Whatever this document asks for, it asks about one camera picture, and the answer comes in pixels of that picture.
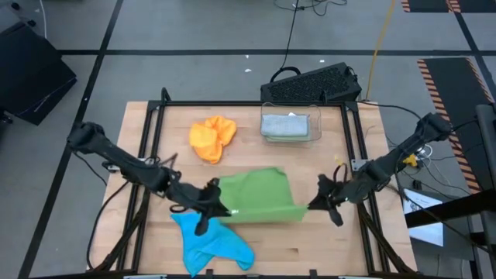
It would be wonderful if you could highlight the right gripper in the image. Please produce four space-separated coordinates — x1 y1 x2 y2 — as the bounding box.
307 174 354 228

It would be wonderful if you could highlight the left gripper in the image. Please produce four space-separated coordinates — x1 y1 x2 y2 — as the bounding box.
169 177 233 237

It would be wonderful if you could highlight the turquoise blue microfiber towel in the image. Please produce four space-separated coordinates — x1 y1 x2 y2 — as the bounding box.
170 211 256 278

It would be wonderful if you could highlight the bright green microfiber towel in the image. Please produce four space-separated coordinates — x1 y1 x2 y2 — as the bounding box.
217 167 309 225

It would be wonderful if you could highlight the orange microfiber towel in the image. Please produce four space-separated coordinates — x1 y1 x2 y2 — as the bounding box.
188 115 238 165

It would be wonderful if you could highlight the grey waffle microfiber towel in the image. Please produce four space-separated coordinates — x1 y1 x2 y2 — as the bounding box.
260 112 311 137

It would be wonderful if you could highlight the clear plastic bin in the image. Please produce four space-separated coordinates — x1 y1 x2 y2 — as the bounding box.
260 101 322 143

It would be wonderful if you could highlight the white paper sheet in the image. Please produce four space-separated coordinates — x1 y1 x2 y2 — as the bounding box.
402 187 445 248

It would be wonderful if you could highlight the black perforated computer case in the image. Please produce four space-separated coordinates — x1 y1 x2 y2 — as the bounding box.
260 61 363 104

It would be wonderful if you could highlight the black metal beam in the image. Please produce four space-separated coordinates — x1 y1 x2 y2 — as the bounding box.
405 188 496 229

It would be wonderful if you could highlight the black hazard-striped floor mat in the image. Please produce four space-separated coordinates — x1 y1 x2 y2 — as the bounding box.
417 57 496 195
401 0 496 14

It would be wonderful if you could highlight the large black equipment case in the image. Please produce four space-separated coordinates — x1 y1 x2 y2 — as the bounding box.
0 21 78 126

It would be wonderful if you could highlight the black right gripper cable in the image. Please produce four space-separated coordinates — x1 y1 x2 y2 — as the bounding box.
332 162 350 184

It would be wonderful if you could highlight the black metal table frame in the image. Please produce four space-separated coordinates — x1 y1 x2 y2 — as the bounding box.
87 87 419 279

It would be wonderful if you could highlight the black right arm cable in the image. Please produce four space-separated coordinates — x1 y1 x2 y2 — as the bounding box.
356 100 423 121

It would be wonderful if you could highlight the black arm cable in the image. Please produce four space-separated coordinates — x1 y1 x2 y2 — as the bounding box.
73 153 133 271
356 100 423 121

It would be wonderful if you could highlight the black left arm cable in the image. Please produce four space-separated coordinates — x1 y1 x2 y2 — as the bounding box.
73 153 133 271

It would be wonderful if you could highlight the black hanging cable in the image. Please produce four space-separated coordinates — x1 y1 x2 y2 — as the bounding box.
270 0 349 83

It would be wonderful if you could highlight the yellow hanging cable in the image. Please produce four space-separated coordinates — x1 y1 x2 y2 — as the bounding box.
363 0 398 102

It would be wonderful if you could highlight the grey metal post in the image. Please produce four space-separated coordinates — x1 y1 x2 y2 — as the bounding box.
475 103 496 279

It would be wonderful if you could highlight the white floor cable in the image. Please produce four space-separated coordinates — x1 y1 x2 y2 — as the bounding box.
37 0 48 40

